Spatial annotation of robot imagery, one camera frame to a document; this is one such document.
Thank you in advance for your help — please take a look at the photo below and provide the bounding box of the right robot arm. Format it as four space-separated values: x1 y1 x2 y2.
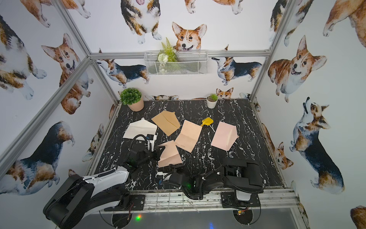
158 157 265 209

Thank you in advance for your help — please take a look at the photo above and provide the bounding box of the white envelope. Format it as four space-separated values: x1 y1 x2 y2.
123 118 157 139

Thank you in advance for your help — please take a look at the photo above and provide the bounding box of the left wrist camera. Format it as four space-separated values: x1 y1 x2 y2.
146 134 157 152

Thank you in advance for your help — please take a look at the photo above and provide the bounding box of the green plant pink pot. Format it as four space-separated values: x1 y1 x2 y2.
120 88 144 112

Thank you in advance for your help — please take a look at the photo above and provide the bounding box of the brown kraft envelope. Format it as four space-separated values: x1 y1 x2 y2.
152 110 181 136

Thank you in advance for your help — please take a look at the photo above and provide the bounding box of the yellow toy shovel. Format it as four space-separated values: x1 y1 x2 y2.
201 117 214 127

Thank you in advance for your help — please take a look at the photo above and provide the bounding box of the pink envelope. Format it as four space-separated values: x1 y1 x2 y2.
211 122 239 151

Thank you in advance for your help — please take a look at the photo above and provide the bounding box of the white wire wall basket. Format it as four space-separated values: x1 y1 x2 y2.
144 51 208 76

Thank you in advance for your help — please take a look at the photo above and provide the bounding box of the fern and white flower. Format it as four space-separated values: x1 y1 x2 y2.
157 38 179 74

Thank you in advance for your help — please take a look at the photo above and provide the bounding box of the small plant white pot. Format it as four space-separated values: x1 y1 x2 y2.
206 94 218 109

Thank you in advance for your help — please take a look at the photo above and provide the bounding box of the cream letter paper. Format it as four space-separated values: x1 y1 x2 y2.
174 120 202 153

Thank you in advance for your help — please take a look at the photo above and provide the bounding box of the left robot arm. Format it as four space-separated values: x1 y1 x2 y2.
43 144 165 229

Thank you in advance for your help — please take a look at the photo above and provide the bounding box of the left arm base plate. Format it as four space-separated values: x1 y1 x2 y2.
104 195 146 212

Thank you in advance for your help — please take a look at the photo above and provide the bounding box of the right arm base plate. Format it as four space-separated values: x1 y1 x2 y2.
220 191 261 209

